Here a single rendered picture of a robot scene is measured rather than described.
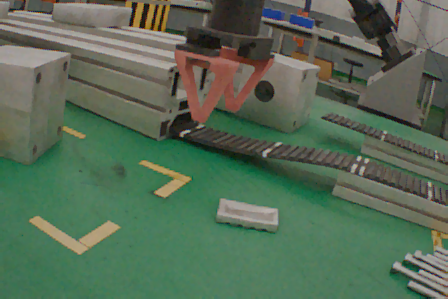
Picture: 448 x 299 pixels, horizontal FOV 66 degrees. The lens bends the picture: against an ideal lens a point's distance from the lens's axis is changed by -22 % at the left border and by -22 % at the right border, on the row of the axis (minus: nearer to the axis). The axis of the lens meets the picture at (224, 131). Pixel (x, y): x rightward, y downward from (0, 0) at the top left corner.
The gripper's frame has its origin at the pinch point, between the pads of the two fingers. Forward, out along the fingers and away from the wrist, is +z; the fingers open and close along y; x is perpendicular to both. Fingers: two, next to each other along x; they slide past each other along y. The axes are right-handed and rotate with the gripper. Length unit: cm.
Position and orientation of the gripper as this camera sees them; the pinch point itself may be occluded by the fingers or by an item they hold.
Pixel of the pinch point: (217, 108)
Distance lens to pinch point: 50.0
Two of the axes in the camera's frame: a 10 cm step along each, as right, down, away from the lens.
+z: -1.9, 9.3, 3.0
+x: 8.7, 3.0, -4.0
